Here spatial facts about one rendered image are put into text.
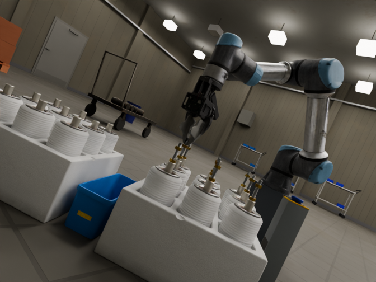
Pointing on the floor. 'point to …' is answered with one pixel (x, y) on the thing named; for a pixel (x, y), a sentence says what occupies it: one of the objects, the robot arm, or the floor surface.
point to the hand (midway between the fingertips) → (188, 141)
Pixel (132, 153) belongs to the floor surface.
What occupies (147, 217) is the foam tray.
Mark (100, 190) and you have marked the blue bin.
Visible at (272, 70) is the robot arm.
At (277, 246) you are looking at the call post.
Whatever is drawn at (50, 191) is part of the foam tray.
